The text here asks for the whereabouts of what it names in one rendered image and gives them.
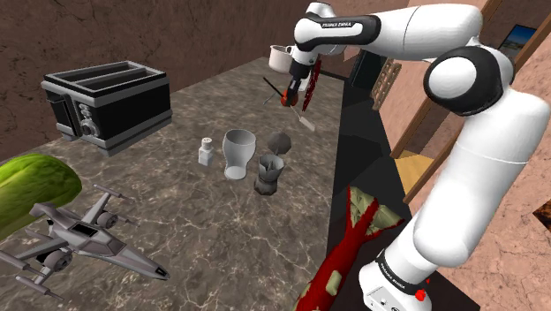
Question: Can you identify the white mug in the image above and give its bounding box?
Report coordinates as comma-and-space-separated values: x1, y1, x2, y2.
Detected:
268, 44, 297, 74

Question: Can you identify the black and silver toaster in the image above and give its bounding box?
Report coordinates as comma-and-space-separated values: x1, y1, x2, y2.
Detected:
41, 60, 174, 157

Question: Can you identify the black-handled spatula with white blade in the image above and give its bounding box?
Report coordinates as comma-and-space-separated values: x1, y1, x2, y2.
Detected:
262, 76, 317, 133

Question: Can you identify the white glass cup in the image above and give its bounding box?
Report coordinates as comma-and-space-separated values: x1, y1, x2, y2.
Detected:
222, 128, 258, 181

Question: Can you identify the grey moka pot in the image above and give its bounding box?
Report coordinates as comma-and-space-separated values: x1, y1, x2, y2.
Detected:
253, 131, 293, 197

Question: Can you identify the green lettuce leaf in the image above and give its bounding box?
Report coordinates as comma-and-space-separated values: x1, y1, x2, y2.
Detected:
0, 153, 83, 242

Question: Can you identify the grey toy space fighter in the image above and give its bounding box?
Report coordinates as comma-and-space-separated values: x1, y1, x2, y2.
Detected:
0, 183, 170, 301

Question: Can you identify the small white salt shaker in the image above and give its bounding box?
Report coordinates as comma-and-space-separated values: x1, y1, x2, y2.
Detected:
198, 136, 215, 167

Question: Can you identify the wooden chair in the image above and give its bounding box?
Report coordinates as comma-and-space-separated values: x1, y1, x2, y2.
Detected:
370, 57, 404, 111

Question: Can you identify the black robot stand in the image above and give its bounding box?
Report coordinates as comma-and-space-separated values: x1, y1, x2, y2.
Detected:
325, 75, 482, 311

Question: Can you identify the framed wall picture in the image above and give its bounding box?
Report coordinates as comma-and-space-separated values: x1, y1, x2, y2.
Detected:
498, 24, 538, 62

